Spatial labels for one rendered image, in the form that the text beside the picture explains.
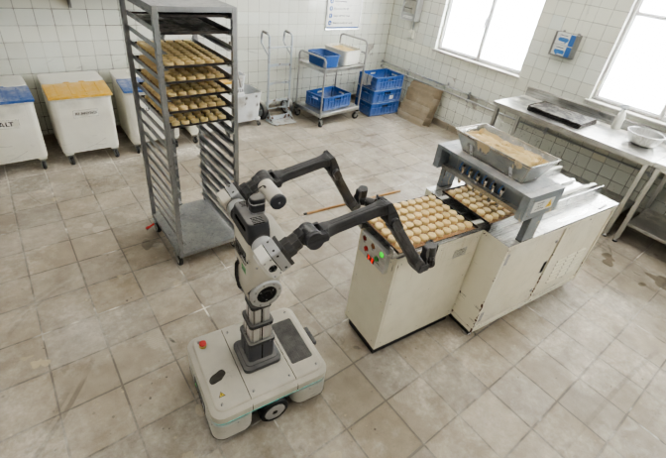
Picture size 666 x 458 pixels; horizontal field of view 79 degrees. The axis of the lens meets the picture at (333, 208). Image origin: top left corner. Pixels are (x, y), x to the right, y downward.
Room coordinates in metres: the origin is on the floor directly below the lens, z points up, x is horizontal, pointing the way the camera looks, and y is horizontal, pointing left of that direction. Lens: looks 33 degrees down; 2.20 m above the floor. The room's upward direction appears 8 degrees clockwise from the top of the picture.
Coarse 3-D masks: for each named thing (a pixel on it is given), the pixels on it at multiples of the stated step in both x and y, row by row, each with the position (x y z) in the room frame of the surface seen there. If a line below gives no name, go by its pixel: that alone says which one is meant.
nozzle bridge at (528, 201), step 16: (448, 144) 2.53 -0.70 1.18; (448, 160) 2.53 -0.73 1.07; (464, 160) 2.33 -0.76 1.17; (448, 176) 2.58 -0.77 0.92; (464, 176) 2.35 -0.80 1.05; (496, 176) 2.13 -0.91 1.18; (544, 176) 2.22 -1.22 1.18; (496, 192) 2.19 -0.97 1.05; (512, 192) 2.11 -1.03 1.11; (528, 192) 1.99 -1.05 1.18; (544, 192) 2.02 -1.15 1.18; (560, 192) 2.10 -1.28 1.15; (512, 208) 2.03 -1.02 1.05; (528, 208) 1.95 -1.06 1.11; (544, 208) 2.05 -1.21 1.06; (528, 224) 2.00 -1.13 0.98
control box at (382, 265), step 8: (368, 232) 1.89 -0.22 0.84; (368, 240) 1.85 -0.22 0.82; (376, 240) 1.83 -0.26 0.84; (360, 248) 1.89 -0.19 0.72; (368, 248) 1.83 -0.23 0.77; (376, 248) 1.78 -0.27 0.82; (384, 248) 1.76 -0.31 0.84; (384, 256) 1.72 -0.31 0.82; (376, 264) 1.76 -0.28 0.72; (384, 264) 1.71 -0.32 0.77; (384, 272) 1.71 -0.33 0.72
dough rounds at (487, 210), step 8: (448, 192) 2.36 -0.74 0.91; (456, 192) 2.38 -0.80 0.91; (464, 192) 2.37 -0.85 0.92; (472, 192) 2.38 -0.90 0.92; (464, 200) 2.26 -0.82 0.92; (472, 200) 2.28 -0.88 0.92; (480, 200) 2.31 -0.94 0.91; (472, 208) 2.19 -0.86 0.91; (480, 208) 2.22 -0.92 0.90; (488, 208) 2.21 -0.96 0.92; (496, 208) 2.22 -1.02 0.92; (504, 208) 2.27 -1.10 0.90; (488, 216) 2.11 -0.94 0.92; (496, 216) 2.12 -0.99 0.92; (504, 216) 2.17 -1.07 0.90
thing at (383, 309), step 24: (360, 240) 1.95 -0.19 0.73; (456, 240) 1.95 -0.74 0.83; (360, 264) 1.91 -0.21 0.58; (456, 264) 2.00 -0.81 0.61; (360, 288) 1.87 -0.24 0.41; (384, 288) 1.72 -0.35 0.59; (408, 288) 1.78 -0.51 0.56; (432, 288) 1.91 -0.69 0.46; (456, 288) 2.06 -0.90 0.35; (360, 312) 1.84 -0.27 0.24; (384, 312) 1.69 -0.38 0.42; (408, 312) 1.82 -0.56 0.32; (432, 312) 1.96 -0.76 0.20; (360, 336) 1.84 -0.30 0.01; (384, 336) 1.72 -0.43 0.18
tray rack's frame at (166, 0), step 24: (120, 0) 2.69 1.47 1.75; (144, 0) 2.36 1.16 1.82; (168, 0) 2.48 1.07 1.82; (192, 0) 2.59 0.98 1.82; (216, 0) 2.71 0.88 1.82; (144, 144) 2.70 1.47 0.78; (192, 216) 2.73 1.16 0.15; (216, 216) 2.78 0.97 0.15; (168, 240) 2.41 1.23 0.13; (192, 240) 2.43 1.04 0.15; (216, 240) 2.47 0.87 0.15
